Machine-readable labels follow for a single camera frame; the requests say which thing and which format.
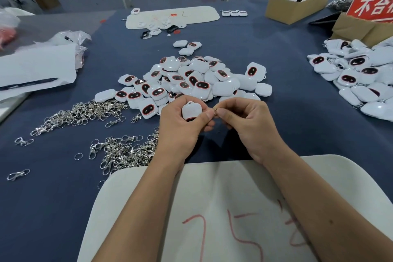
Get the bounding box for person's right forearm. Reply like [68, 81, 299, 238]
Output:
[261, 145, 393, 262]

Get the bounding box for person's right hand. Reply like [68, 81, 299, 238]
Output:
[213, 97, 288, 164]

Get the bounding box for white paper sheet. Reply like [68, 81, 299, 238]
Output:
[0, 44, 79, 101]

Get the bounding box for person's left forearm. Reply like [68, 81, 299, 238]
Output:
[92, 154, 188, 262]

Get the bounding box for white foam board red marks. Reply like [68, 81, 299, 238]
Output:
[77, 154, 393, 262]

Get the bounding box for red sign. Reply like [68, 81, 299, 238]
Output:
[347, 0, 393, 23]

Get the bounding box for person's left hand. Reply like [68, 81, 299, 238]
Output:
[151, 95, 217, 167]

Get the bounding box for black pen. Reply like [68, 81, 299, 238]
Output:
[0, 77, 59, 91]

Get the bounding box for white plastic bag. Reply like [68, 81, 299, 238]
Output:
[0, 7, 34, 32]

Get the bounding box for long white foam board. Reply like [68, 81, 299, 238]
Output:
[125, 6, 221, 30]

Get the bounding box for orange bag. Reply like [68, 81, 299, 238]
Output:
[0, 25, 18, 50]

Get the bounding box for white tag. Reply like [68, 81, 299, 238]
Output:
[182, 101, 203, 121]

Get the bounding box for flat brown cardboard box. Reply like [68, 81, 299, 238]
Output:
[332, 12, 393, 49]

